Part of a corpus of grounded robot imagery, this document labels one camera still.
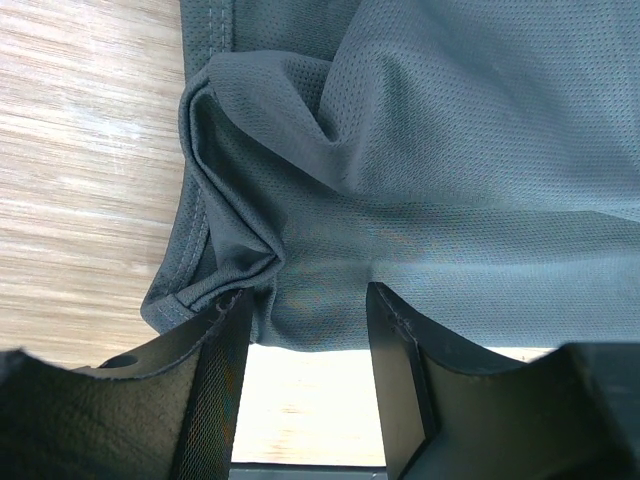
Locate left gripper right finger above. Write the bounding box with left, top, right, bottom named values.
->
left=366, top=283, right=639, bottom=479

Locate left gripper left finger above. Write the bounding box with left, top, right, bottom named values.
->
left=1, top=290, right=253, bottom=479

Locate grey t shirt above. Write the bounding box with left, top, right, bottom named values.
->
left=141, top=1, right=639, bottom=351

